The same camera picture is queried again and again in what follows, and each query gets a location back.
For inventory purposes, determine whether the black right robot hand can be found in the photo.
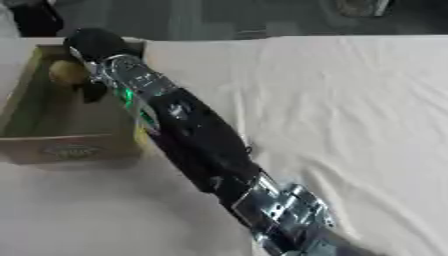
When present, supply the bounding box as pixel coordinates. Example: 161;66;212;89
61;27;132;105

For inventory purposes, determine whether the tan cardboard box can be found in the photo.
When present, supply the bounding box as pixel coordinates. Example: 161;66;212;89
0;36;149;166

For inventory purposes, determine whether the yellow-green toy fruit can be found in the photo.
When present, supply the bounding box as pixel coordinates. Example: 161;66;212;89
47;59;91;86

